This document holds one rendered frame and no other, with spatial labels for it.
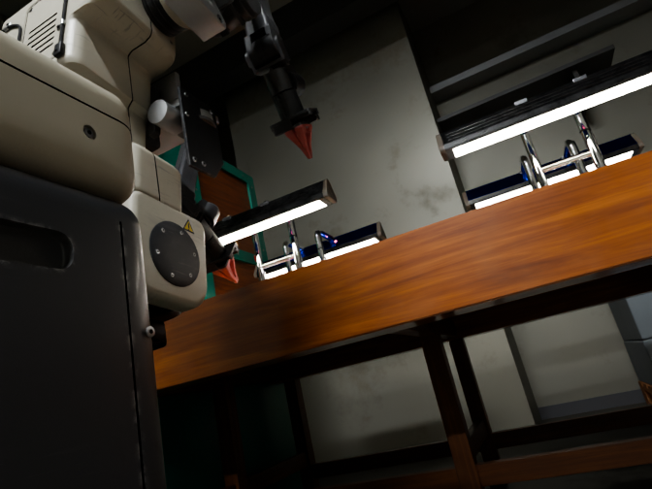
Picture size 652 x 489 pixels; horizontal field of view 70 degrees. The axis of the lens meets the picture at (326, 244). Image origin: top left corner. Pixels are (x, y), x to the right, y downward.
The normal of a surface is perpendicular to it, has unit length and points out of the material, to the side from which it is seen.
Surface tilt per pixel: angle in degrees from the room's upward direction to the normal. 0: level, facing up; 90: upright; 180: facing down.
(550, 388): 90
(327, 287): 90
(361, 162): 90
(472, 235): 90
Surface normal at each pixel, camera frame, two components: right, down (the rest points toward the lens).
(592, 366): -0.43, -0.18
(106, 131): 0.88, -0.32
